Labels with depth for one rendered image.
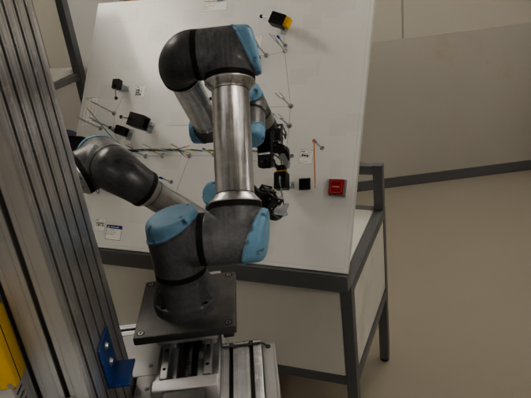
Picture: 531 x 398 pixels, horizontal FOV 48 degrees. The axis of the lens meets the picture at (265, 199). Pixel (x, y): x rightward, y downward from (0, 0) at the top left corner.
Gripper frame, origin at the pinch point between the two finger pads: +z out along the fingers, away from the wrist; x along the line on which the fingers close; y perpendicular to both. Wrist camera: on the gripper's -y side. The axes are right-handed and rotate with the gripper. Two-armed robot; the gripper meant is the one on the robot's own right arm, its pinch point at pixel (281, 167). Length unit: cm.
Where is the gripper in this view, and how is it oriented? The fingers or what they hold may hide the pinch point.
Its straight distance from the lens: 199.5
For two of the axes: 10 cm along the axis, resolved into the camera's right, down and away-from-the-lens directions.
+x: -9.3, 0.5, 3.5
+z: 3.2, 5.7, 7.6
